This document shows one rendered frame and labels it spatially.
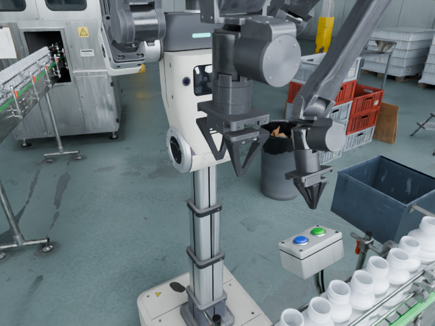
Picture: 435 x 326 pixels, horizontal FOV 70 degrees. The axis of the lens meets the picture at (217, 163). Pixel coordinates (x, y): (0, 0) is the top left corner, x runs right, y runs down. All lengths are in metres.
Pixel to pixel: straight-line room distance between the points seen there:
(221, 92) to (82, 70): 3.64
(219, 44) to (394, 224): 1.14
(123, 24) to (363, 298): 0.72
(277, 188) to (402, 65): 5.67
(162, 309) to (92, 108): 2.90
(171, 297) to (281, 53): 1.54
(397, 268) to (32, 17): 3.85
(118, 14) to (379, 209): 1.17
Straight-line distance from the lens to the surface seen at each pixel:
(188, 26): 0.96
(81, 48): 3.97
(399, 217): 1.40
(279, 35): 0.36
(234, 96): 0.43
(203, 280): 1.38
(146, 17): 0.75
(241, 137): 0.42
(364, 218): 1.49
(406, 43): 7.97
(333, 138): 0.69
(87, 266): 2.42
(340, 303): 0.65
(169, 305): 1.74
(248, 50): 0.38
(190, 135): 0.95
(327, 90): 0.75
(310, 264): 0.79
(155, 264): 2.30
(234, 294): 1.77
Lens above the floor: 1.63
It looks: 28 degrees down
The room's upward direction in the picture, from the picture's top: straight up
